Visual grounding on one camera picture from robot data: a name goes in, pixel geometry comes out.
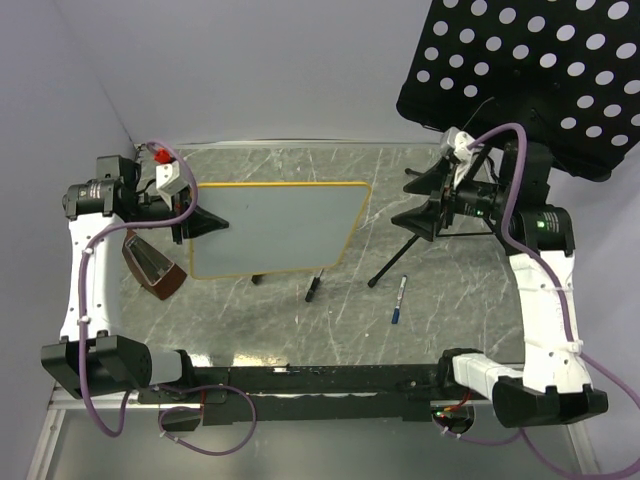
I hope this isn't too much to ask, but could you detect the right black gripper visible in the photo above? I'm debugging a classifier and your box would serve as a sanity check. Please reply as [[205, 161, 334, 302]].
[[389, 155, 510, 241]]

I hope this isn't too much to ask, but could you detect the yellow framed whiteboard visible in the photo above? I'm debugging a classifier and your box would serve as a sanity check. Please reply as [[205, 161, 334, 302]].
[[189, 181, 372, 280]]

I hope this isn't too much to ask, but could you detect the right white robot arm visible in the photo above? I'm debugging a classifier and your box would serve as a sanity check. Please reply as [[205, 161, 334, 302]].
[[392, 142, 609, 428]]

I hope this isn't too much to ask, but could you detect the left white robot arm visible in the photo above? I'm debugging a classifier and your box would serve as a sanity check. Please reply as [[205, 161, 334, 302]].
[[41, 147, 229, 402]]

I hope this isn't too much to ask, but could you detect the brown whiteboard eraser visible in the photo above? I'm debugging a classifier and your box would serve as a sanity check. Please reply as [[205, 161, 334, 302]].
[[122, 229, 187, 301]]

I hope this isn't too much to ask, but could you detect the blue whiteboard marker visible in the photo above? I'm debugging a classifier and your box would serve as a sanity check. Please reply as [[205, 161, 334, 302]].
[[391, 275, 408, 325]]

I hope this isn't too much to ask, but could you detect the black perforated music stand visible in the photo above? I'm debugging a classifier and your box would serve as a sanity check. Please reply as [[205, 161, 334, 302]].
[[367, 0, 640, 289]]

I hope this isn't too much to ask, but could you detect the black base crossbar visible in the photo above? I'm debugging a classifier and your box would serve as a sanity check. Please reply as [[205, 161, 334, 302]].
[[138, 364, 468, 426]]

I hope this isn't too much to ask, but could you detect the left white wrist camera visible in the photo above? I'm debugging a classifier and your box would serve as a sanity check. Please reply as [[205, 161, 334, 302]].
[[147, 143, 189, 204]]

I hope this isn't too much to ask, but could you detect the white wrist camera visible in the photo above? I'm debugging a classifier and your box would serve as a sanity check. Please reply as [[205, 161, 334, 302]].
[[440, 127, 491, 187], [147, 143, 189, 204]]

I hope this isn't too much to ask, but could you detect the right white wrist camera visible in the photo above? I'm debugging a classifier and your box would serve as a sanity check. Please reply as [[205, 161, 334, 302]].
[[440, 127, 491, 187]]

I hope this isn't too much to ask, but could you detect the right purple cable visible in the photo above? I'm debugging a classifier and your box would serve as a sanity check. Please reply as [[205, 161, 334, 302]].
[[434, 122, 640, 479]]

